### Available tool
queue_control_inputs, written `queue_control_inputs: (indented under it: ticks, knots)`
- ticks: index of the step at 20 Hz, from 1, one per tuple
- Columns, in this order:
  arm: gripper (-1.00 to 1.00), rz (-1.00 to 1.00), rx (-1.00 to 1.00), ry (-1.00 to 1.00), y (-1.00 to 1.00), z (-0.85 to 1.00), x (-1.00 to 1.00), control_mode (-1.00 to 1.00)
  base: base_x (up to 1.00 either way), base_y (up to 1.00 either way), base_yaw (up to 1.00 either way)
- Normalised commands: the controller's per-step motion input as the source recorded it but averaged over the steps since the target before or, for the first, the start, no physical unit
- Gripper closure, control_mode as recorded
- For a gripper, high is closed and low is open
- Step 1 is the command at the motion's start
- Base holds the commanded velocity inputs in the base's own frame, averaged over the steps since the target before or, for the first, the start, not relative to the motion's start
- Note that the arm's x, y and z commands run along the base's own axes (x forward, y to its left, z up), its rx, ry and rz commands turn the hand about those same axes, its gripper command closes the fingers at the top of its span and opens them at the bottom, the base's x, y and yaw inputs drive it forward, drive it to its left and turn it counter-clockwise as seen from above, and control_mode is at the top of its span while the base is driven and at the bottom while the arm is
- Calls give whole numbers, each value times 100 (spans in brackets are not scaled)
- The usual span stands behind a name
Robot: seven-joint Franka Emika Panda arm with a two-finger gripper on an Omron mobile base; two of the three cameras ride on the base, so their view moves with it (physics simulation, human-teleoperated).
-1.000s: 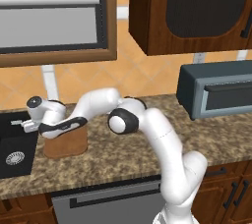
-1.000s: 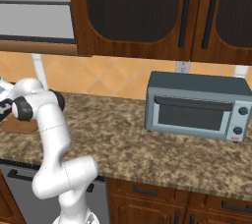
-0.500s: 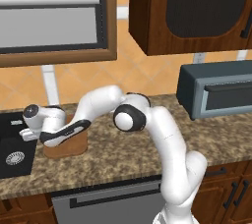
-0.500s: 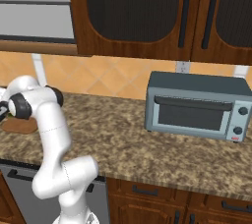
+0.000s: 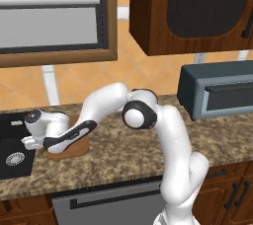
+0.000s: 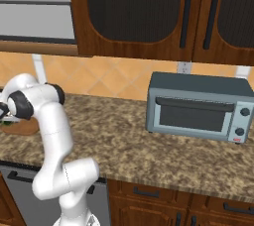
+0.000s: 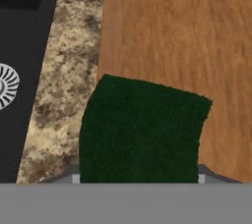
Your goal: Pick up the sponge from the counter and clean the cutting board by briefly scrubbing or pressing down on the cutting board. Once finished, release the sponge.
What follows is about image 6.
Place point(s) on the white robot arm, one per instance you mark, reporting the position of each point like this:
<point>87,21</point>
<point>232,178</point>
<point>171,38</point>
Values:
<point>54,137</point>

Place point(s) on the brown wooden cutting board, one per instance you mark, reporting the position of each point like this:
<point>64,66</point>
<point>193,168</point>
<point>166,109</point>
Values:
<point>23,127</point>

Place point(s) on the grey toaster oven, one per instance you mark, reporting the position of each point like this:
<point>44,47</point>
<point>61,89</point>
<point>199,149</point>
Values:
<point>198,86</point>

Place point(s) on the dark green item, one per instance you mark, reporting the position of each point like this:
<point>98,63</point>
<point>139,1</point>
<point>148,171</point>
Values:
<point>6,123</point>

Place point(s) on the wooden drawer front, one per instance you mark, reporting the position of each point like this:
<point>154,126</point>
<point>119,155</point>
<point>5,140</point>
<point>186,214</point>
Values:
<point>165,192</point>
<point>211,205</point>

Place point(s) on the wooden wall cupboard door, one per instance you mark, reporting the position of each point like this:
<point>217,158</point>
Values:
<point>132,5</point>
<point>238,5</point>

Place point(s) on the window with white blinds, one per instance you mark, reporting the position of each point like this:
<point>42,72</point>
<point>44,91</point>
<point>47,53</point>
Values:
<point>33,18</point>

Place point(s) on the grey dishwasher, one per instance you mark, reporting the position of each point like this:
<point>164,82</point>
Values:
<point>23,203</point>

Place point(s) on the black toaster oven knob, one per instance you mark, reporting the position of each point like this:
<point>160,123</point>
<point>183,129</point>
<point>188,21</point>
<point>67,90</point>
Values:
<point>245,111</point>
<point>239,132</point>

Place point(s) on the white wall socket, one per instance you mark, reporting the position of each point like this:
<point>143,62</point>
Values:
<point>184,67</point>
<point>243,72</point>

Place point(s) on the wooden base cupboard door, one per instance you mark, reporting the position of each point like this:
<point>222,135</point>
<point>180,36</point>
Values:
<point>225,220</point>
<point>8,206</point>
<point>142,213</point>

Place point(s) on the white upright bar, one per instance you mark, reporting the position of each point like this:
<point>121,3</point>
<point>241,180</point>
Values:
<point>39,68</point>

